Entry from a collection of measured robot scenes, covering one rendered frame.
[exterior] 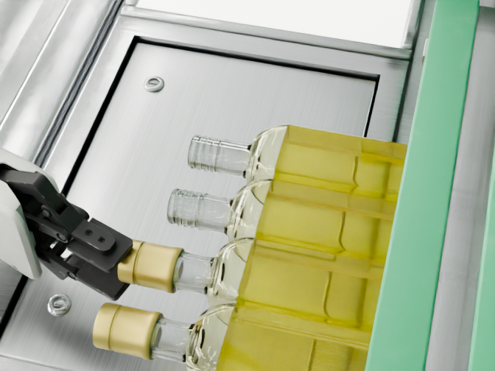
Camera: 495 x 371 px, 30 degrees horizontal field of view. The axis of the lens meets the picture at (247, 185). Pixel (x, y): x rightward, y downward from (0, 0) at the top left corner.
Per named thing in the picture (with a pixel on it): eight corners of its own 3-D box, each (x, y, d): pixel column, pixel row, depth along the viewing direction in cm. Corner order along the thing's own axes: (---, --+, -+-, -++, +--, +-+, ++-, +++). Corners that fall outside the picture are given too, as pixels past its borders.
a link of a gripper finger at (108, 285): (53, 279, 76) (118, 318, 74) (46, 258, 73) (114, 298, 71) (77, 251, 77) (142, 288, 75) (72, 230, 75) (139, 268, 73)
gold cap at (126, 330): (146, 349, 65) (88, 336, 66) (152, 368, 68) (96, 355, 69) (160, 304, 67) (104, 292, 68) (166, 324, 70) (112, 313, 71)
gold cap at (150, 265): (186, 264, 73) (134, 253, 74) (183, 239, 70) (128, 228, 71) (174, 302, 71) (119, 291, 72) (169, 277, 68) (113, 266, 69)
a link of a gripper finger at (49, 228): (-1, 208, 72) (51, 255, 73) (14, 192, 68) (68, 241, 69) (23, 184, 73) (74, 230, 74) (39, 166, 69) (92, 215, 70)
